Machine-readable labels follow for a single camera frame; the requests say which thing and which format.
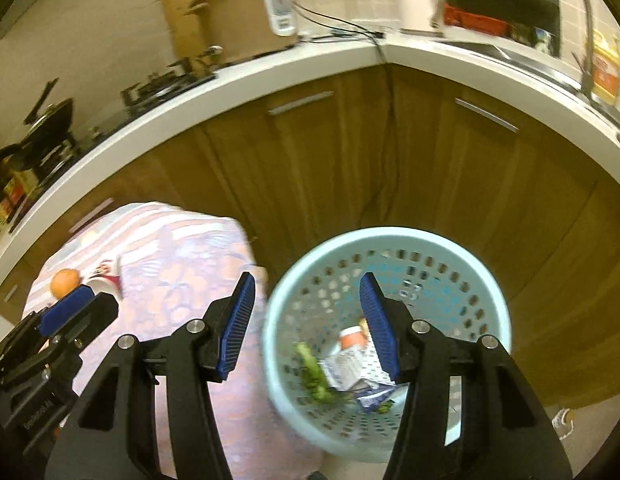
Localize floral pink tablecloth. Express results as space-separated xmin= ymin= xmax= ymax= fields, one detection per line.
xmin=22 ymin=201 xmax=326 ymax=480

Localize orange paper cup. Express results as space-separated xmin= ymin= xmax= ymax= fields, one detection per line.
xmin=337 ymin=325 xmax=371 ymax=351

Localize dark sauce bottle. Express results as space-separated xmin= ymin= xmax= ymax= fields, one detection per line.
xmin=12 ymin=167 xmax=41 ymax=206
xmin=0 ymin=175 xmax=18 ymax=218

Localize steel kitchen sink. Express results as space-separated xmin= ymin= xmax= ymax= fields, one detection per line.
xmin=455 ymin=40 xmax=620 ymax=141

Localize red plastic container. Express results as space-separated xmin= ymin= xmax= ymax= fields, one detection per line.
xmin=442 ymin=4 xmax=511 ymax=36

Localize white milk carton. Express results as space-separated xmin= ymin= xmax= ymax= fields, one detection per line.
xmin=322 ymin=347 xmax=371 ymax=391

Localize black wok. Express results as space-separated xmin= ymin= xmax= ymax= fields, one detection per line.
xmin=0 ymin=77 xmax=76 ymax=171

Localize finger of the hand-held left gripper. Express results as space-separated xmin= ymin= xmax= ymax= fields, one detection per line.
xmin=39 ymin=284 xmax=120 ymax=350

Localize polka dot paper wrapper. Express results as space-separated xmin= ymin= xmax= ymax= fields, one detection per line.
xmin=357 ymin=347 xmax=391 ymax=386

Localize wooden cutting board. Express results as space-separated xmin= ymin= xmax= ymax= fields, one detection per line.
xmin=157 ymin=0 xmax=211 ymax=61

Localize small white floor item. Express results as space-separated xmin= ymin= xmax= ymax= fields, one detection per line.
xmin=552 ymin=407 xmax=578 ymax=431

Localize black power cable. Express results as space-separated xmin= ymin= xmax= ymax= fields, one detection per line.
xmin=290 ymin=0 xmax=406 ymax=241

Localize steel kitchen faucet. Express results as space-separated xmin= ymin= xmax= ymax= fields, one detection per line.
xmin=530 ymin=0 xmax=598 ymax=101

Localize red paper cup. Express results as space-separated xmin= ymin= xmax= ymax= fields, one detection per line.
xmin=85 ymin=255 xmax=123 ymax=303

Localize brown rice cooker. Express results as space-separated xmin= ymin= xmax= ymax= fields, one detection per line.
xmin=187 ymin=0 xmax=298 ymax=61

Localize green bok choy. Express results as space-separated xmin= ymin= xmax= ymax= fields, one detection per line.
xmin=292 ymin=341 xmax=338 ymax=403

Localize light blue plastic basket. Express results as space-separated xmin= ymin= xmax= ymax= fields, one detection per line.
xmin=262 ymin=226 xmax=513 ymax=463

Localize white electric kettle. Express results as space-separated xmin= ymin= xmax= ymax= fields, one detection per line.
xmin=397 ymin=0 xmax=447 ymax=36

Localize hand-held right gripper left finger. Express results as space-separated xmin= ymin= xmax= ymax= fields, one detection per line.
xmin=44 ymin=271 xmax=257 ymax=480

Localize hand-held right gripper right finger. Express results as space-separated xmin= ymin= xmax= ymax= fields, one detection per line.
xmin=359 ymin=272 xmax=573 ymax=480

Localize wooden base cabinets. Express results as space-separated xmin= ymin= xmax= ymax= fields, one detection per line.
xmin=0 ymin=57 xmax=620 ymax=411

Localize orange fruit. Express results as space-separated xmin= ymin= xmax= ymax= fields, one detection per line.
xmin=50 ymin=269 xmax=83 ymax=298

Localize yellow detergent bottle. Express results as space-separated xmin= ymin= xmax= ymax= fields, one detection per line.
xmin=590 ymin=29 xmax=620 ymax=107

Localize black gas stove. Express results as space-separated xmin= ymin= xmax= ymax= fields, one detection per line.
xmin=5 ymin=57 xmax=218 ymax=171

